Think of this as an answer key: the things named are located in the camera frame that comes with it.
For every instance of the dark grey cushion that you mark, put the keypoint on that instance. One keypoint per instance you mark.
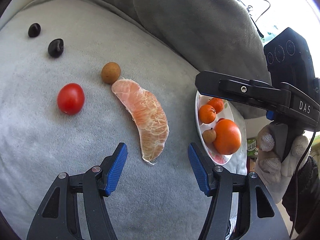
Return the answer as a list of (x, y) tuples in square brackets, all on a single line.
[(200, 30)]

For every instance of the small mandarin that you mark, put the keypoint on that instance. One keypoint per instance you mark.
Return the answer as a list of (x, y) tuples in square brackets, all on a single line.
[(217, 104), (207, 114)]

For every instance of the green printed carton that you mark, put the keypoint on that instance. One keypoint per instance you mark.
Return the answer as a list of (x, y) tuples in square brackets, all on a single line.
[(251, 146)]

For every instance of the brown longan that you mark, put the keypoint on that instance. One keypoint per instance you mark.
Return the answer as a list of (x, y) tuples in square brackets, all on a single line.
[(111, 73), (208, 135)]

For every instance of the light grey blanket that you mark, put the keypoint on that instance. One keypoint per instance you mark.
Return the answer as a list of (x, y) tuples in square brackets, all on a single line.
[(62, 155)]

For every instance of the person's right forearm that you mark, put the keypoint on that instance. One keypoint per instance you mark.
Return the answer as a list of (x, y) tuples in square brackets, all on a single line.
[(306, 200)]

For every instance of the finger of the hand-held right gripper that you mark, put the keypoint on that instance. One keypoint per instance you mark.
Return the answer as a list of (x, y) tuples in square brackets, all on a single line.
[(225, 87)]

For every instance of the peeled pomelo segment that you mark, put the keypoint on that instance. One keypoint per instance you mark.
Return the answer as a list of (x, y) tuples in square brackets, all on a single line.
[(147, 120)]

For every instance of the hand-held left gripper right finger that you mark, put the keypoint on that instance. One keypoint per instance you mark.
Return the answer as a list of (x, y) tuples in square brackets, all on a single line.
[(198, 170)]

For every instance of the dark grape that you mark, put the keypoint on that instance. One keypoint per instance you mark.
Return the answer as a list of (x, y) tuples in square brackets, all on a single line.
[(55, 47), (34, 30)]

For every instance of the blue striped cloth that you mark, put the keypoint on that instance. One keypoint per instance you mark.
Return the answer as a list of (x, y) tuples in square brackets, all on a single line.
[(232, 225)]

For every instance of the small cherry tomato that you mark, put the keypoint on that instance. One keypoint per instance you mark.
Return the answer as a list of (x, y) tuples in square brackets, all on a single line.
[(220, 120)]

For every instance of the large orange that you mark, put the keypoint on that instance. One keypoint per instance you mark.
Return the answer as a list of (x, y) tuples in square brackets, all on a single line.
[(227, 136)]

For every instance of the red tomato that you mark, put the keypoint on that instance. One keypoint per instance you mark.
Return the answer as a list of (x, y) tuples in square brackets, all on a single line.
[(70, 99)]

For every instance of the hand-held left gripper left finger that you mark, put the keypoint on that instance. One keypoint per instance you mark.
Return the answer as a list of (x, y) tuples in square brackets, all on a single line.
[(116, 170)]

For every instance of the floral white plate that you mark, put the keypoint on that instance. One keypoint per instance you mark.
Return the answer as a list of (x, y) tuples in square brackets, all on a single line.
[(222, 158)]

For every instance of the person's right hand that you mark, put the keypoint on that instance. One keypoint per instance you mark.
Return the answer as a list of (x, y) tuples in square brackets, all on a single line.
[(268, 165)]

